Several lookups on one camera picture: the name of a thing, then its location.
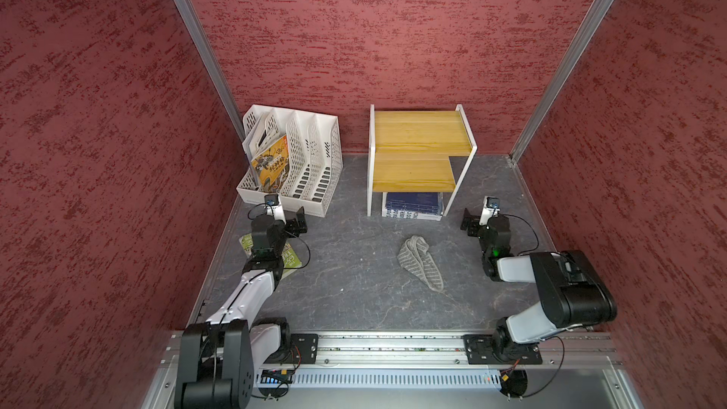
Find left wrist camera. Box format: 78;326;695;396
264;193;286;223

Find dark blue book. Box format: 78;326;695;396
384;192;443;215

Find aluminium corner post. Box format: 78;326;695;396
509;0;615;166
173;0;245;142

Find grey patterned cloth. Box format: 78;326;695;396
397;236;444;293

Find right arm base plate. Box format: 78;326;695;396
462;334;543;365

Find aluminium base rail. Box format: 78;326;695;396
158;328;626;370

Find left aluminium corner post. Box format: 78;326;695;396
173;0;245;142

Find wooden white-framed bookshelf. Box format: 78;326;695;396
367;104;478;215

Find white book with black lettering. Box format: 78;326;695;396
382;192;444;221

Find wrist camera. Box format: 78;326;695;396
264;193;286;223
479;196;500;225

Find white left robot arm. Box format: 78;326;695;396
173;195;318;408

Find green treehouse book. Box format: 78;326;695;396
239;234;307;278

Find right aluminium corner post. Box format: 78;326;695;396
509;0;615;166

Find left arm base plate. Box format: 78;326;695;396
266;333;319;365

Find white file organizer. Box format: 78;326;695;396
237;104;343;218

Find yellow magazine in organizer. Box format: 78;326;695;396
252;136;290;193

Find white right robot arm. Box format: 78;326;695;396
468;216;617;363

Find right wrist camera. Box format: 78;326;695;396
479;196;500;225

